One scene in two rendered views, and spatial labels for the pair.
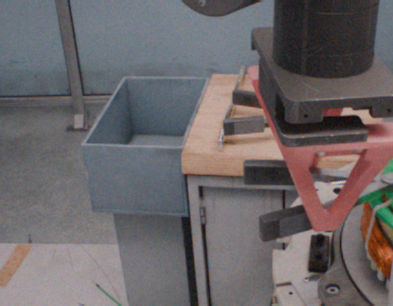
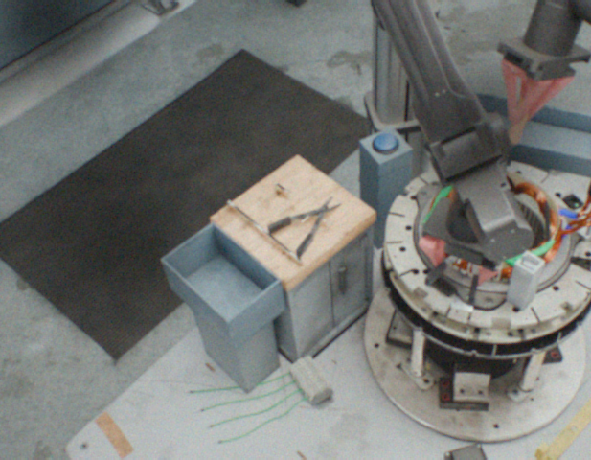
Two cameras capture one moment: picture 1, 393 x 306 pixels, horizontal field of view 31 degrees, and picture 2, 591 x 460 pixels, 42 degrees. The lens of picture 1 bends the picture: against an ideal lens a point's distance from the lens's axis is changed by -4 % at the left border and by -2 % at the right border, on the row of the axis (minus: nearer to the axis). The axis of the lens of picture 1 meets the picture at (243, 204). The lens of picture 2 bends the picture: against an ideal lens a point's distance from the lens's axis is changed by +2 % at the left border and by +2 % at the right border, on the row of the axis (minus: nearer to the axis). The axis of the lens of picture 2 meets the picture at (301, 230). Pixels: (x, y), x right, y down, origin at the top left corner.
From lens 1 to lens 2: 0.81 m
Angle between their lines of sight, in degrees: 37
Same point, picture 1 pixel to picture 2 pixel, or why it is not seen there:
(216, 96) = (239, 232)
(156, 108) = (186, 262)
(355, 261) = (462, 279)
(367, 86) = not seen: hidden behind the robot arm
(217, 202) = (300, 290)
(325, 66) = not seen: hidden behind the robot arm
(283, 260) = (434, 300)
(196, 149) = (289, 274)
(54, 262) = (139, 406)
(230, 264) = (306, 313)
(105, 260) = (169, 374)
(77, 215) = not seen: outside the picture
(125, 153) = (252, 306)
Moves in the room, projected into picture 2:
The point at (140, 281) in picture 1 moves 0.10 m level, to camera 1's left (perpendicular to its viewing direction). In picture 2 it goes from (251, 364) to (211, 408)
